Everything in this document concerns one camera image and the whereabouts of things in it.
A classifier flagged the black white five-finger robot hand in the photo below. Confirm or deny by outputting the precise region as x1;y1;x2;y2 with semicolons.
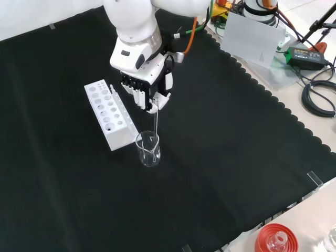
120;54;174;114

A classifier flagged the clear glass rod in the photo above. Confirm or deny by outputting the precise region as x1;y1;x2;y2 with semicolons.
152;97;160;161

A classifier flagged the white test tube rack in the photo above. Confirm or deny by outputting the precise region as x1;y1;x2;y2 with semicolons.
83;79;140;152

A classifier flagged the small clear glass beaker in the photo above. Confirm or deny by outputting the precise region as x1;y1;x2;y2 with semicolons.
134;130;162;167

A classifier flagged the black bench cloth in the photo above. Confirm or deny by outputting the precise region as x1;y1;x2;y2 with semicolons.
0;5;336;252

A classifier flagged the yellow stop button box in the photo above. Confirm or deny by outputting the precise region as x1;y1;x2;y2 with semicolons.
211;0;229;24

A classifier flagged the pale grey board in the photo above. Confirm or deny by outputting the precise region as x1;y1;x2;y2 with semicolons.
221;12;287;69

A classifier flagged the black power adapter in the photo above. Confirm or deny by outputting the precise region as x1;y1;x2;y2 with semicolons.
285;46;330;71

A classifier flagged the black tripod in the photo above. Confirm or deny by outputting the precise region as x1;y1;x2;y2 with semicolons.
301;4;336;48

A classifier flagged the orange clamp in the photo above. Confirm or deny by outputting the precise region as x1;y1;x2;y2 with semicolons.
308;41;328;53

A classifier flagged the clear round-bottom flask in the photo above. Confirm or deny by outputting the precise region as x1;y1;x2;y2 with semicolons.
267;230;289;252

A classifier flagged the clear glass vessel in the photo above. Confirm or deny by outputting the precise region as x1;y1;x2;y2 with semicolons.
323;225;336;252

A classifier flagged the black wrist mount block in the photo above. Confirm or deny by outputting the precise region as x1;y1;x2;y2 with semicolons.
159;27;186;64

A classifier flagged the orange wrist cable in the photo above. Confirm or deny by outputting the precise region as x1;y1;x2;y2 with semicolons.
183;15;199;56

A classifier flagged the green cable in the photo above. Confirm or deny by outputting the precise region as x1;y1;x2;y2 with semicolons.
172;0;213;39

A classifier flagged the translucent base plate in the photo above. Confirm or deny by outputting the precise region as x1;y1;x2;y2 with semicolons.
201;15;303;91

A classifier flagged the coiled black cable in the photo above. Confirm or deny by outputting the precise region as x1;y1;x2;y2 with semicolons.
301;80;336;118

